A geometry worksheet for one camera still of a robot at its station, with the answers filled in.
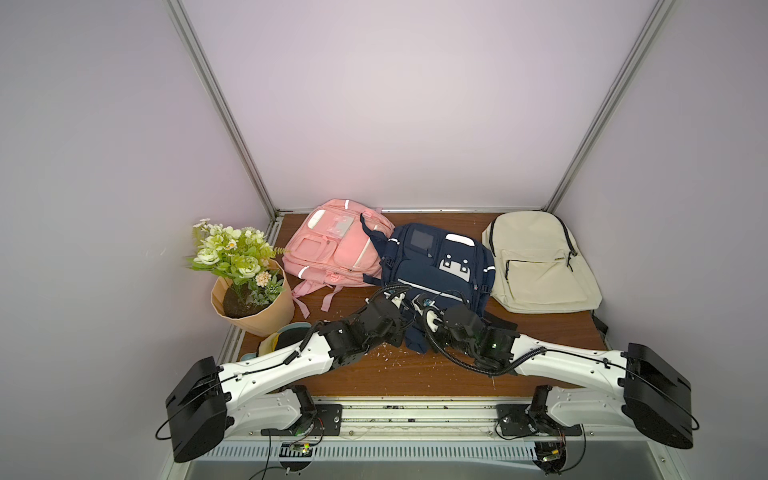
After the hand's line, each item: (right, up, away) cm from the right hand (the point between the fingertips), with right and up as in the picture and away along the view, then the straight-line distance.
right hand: (421, 306), depth 79 cm
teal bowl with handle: (-39, -10, +4) cm, 40 cm away
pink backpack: (-30, +15, +25) cm, 42 cm away
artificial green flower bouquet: (-46, +14, -3) cm, 49 cm away
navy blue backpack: (+7, +9, +17) cm, 20 cm away
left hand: (-4, -3, -1) cm, 5 cm away
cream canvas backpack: (+43, +9, +23) cm, 50 cm away
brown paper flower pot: (-40, -3, -4) cm, 41 cm away
